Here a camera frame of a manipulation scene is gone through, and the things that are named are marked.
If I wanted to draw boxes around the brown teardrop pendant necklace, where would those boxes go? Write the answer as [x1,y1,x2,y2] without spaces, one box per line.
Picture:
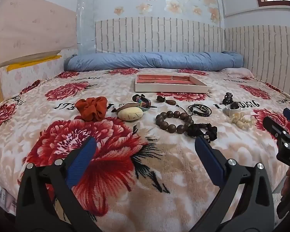
[157,95,185,108]

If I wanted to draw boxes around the flower wall stickers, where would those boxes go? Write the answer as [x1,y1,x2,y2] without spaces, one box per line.
[113,0,220,23]

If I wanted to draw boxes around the white tray with brick lining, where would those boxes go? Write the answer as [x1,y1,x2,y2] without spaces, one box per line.
[135,74,209,94]

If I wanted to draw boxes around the red floral blanket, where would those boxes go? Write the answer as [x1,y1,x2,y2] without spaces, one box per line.
[0,68,290,232]

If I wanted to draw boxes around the black hair claw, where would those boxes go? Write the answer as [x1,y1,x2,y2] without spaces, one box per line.
[222,92,234,105]

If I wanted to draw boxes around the dark wooden bead bracelet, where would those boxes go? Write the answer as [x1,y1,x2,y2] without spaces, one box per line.
[156,110,195,133]

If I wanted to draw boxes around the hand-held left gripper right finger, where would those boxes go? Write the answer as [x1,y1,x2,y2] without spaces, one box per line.
[191,135,276,232]

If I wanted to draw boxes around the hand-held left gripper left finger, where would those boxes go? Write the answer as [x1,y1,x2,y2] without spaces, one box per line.
[14,136,102,232]

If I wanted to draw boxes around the cream flower scrunchie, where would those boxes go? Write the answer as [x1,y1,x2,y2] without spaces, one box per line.
[228,112,257,130]

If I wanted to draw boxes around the pink floral sheet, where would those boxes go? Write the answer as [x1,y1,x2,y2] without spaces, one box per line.
[0,49,75,99]

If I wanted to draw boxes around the orange scrunchie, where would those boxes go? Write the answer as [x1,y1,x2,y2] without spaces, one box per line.
[75,96,108,122]

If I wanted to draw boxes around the person's right hand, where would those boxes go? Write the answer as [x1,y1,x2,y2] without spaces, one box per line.
[281,167,290,199]

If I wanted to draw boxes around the leaf-shaped hair clip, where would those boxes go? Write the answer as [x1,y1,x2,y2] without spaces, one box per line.
[112,101,143,113]

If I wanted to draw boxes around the white labelled box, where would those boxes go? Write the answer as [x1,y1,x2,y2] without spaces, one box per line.
[0,181,17,213]

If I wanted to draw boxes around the clear plastic roll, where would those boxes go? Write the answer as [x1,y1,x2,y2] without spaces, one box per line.
[76,0,96,55]

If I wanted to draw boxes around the cream plush hair clip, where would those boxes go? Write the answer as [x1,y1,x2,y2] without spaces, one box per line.
[118,106,143,121]

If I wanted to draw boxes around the black cord bracelet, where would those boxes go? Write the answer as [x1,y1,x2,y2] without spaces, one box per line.
[188,103,212,117]

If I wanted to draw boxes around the rolled blue quilt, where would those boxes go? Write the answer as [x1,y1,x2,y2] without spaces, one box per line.
[63,51,244,72]

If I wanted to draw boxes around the yellow cloth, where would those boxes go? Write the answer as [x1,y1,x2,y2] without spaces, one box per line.
[6,55,62,72]

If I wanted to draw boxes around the black scrunchie with charm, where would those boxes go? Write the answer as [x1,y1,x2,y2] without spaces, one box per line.
[187,123,218,142]

